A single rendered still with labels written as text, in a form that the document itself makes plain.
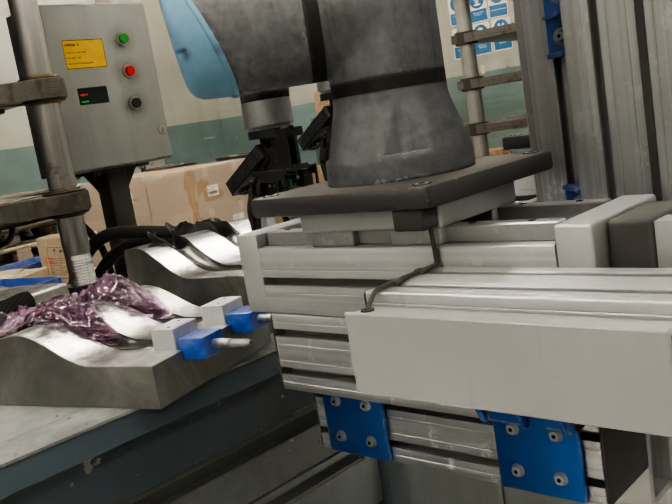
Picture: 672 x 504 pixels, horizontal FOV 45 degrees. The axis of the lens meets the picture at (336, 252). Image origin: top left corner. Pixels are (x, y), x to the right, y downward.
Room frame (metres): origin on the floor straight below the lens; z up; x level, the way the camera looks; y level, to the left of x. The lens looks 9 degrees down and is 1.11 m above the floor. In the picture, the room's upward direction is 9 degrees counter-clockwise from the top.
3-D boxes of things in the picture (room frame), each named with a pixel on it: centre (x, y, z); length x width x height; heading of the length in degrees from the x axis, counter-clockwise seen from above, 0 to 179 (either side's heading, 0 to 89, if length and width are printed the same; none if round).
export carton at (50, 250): (6.49, 1.99, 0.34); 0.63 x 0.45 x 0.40; 50
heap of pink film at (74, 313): (1.18, 0.39, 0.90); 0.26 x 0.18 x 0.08; 62
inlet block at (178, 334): (1.00, 0.18, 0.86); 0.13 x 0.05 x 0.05; 62
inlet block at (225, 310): (1.10, 0.13, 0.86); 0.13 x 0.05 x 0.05; 62
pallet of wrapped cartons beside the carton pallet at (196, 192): (5.69, 1.14, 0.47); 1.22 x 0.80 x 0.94; 54
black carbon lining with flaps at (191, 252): (1.46, 0.20, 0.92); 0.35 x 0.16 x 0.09; 45
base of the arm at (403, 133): (0.84, -0.08, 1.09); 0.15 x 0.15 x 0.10
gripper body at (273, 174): (1.26, 0.06, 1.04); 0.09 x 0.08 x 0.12; 45
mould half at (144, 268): (1.48, 0.20, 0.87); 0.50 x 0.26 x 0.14; 45
